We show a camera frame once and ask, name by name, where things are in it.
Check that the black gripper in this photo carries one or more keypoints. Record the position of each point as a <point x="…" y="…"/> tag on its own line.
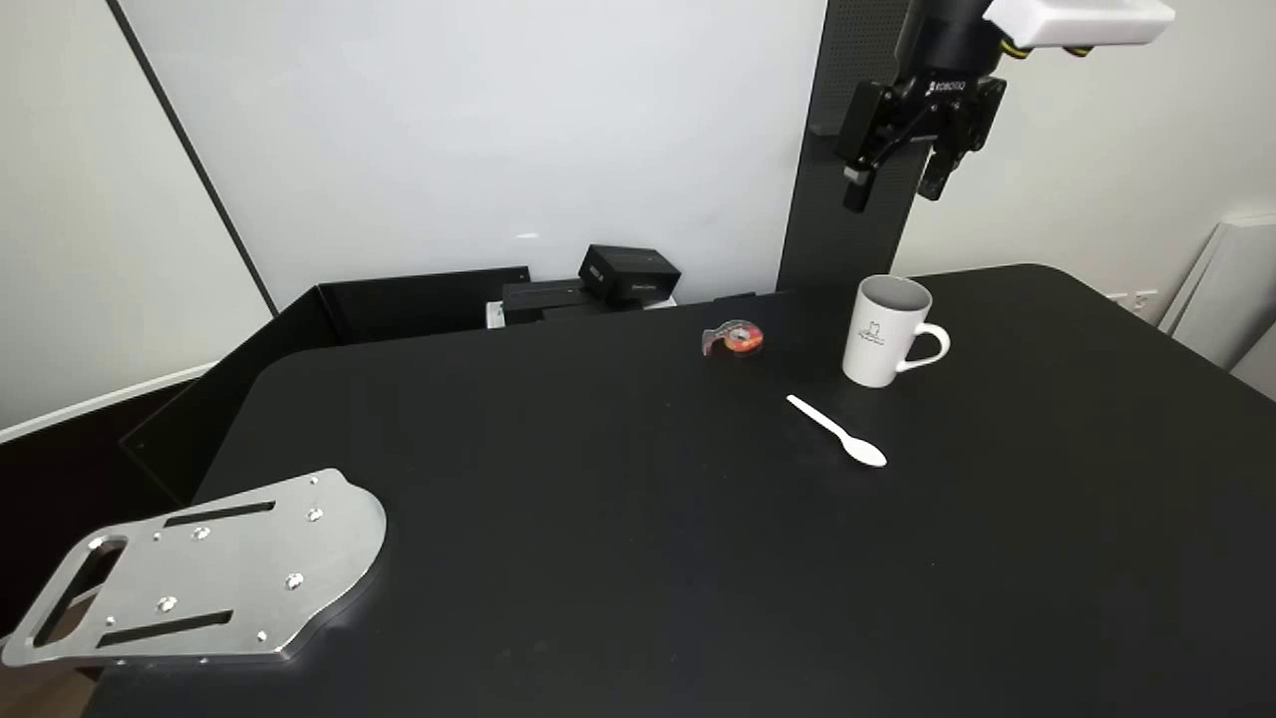
<point x="932" y="117"/>

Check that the white plastic spoon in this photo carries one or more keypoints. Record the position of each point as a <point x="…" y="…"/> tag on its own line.
<point x="838" y="429"/>

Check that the white ceramic mug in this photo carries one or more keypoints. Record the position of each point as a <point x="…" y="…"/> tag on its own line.
<point x="879" y="339"/>

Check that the black vertical pillar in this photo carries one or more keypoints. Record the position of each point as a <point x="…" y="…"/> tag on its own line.
<point x="820" y="211"/>

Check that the red tape roll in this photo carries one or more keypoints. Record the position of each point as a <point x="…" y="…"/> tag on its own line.
<point x="737" y="339"/>

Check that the small black box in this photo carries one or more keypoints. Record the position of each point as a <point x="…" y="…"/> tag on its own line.
<point x="632" y="272"/>

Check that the white leaning panel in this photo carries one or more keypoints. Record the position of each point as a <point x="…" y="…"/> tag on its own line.
<point x="1230" y="291"/>

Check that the white board panel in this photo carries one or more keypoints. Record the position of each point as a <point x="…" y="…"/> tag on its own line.
<point x="505" y="131"/>

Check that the silver metal mounting plate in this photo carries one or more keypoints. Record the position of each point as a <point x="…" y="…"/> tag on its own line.
<point x="214" y="563"/>

